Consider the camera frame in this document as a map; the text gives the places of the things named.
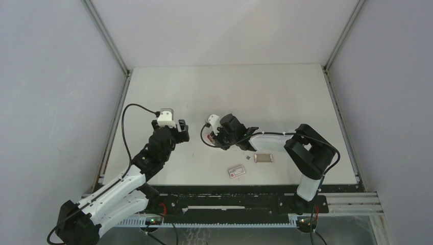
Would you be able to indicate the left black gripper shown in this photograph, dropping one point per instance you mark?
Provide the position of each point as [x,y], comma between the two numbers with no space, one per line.
[182,136]

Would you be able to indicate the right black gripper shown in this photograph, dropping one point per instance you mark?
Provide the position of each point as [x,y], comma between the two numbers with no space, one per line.
[219,140]

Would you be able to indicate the pink white mini stapler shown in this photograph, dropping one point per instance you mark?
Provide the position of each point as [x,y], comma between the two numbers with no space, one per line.
[211,138]

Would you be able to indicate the red white staple box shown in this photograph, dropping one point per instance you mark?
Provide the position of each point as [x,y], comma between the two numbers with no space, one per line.
[236,171]

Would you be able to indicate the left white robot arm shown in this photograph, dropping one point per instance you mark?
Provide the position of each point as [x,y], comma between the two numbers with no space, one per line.
[86,221]

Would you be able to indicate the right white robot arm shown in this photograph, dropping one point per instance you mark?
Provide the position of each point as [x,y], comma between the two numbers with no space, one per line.
[310,152]

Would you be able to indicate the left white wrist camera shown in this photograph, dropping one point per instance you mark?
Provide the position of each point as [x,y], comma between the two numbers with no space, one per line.
[166,118]

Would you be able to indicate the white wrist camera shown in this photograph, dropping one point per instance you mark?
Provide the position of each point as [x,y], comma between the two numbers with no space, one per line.
[166,118]
[213,122]

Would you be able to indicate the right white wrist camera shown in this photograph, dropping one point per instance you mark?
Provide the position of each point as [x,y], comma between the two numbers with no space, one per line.
[213,122]

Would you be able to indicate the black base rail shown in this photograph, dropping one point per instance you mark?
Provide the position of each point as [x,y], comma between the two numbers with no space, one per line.
[238,205]

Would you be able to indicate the left aluminium frame rail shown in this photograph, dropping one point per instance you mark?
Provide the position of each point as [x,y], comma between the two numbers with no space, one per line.
[113,50]

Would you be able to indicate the aluminium frame rail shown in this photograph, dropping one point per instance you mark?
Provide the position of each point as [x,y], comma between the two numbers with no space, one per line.
[327,69]
[113,50]

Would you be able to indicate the white slotted cable duct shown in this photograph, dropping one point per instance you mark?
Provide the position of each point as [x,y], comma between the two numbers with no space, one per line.
[141,222]

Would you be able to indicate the right aluminium frame rail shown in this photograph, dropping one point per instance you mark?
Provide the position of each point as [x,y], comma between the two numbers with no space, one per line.
[327,69]

